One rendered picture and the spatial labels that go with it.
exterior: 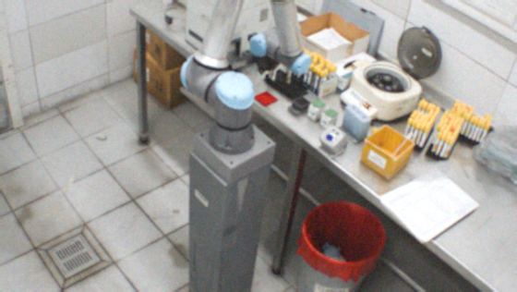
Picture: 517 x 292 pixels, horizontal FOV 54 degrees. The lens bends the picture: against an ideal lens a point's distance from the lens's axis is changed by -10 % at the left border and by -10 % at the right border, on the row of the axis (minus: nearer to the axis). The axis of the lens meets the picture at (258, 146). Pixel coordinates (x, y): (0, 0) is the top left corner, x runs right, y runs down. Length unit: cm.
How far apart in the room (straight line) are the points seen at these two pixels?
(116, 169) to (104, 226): 42
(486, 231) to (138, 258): 161
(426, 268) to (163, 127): 177
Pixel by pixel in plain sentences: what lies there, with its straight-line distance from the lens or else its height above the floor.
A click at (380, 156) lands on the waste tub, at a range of 189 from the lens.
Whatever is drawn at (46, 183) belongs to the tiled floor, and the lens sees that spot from 311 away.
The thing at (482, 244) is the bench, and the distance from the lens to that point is 186.
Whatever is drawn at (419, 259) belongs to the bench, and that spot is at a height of 27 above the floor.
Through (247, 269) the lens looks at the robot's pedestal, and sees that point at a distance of 230.
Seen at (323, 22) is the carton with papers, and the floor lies 97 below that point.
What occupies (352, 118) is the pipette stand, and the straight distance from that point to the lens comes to 202.
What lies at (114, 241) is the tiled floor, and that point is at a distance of 277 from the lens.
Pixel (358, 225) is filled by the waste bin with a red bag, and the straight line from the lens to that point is 245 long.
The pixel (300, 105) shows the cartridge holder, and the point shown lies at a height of 89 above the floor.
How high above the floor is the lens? 214
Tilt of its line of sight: 41 degrees down
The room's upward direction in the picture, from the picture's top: 7 degrees clockwise
